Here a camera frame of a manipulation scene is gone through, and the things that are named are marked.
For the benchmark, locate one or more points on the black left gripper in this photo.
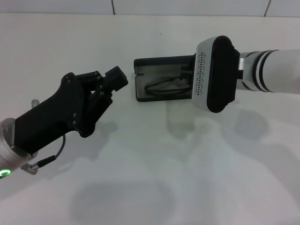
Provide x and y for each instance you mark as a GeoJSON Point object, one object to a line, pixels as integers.
{"type": "Point", "coordinates": [47, 122]}

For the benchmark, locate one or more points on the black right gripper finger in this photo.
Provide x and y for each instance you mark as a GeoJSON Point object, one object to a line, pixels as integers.
{"type": "Point", "coordinates": [186, 68]}
{"type": "Point", "coordinates": [186, 75]}

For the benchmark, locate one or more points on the black glasses case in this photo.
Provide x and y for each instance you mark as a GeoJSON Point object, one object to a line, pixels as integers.
{"type": "Point", "coordinates": [161, 69]}

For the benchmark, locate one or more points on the black glasses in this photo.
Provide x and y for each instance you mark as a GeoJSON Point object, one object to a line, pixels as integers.
{"type": "Point", "coordinates": [152, 91]}

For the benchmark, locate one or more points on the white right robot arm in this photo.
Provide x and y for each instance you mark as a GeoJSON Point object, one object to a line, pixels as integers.
{"type": "Point", "coordinates": [276, 70]}

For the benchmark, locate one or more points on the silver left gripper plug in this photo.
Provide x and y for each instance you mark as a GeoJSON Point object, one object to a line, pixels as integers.
{"type": "Point", "coordinates": [35, 103]}

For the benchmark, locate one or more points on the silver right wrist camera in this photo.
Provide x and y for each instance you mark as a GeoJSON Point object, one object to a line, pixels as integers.
{"type": "Point", "coordinates": [220, 75]}

